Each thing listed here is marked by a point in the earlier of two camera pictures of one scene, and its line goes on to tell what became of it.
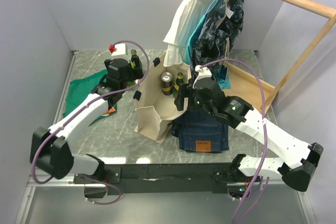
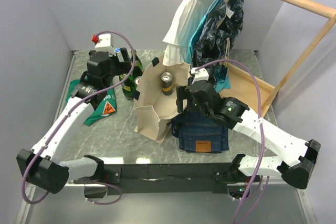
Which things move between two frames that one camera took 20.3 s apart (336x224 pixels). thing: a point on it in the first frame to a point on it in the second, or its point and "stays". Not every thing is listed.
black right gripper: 186,90 stays
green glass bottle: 137,66 stays
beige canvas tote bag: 155,97 stays
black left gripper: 132,78 to 123,67
